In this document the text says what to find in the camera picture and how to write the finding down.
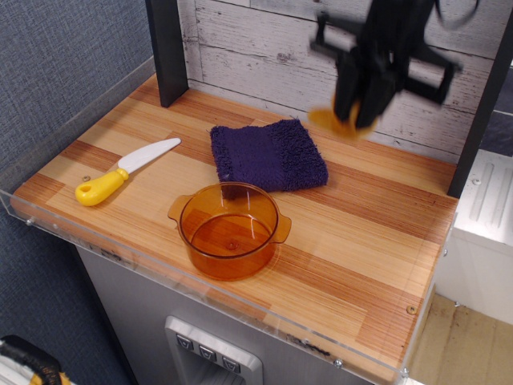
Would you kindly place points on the black yellow object bottom left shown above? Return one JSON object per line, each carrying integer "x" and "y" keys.
{"x": 25, "y": 363}

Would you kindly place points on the yellow handled white toy knife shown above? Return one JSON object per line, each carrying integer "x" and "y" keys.
{"x": 96, "y": 191}

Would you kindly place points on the silver dispenser button panel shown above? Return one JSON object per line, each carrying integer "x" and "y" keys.
{"x": 203, "y": 358}

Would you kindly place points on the grey toy fridge cabinet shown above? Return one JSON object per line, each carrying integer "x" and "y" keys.
{"x": 137, "y": 308}

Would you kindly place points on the black right frame post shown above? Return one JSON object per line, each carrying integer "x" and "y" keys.
{"x": 483, "y": 113}

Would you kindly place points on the black left frame post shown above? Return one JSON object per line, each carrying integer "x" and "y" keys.
{"x": 168, "y": 49}

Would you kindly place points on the orange transparent plastic pot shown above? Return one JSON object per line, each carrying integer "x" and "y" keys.
{"x": 231, "y": 230}

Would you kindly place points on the clear acrylic table guard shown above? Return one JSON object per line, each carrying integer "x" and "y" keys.
{"x": 350, "y": 282}

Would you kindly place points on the white grey side appliance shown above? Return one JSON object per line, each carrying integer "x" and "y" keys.
{"x": 475, "y": 269}

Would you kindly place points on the purple folded cloth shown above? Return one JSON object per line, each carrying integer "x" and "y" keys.
{"x": 277, "y": 157}

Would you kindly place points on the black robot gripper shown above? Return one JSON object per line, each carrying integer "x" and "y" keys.
{"x": 377, "y": 67}

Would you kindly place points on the black frame post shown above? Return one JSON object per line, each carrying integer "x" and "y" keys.
{"x": 483, "y": 113}
{"x": 168, "y": 49}

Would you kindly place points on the yellow plush cheese toy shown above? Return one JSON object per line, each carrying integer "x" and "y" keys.
{"x": 344, "y": 129}

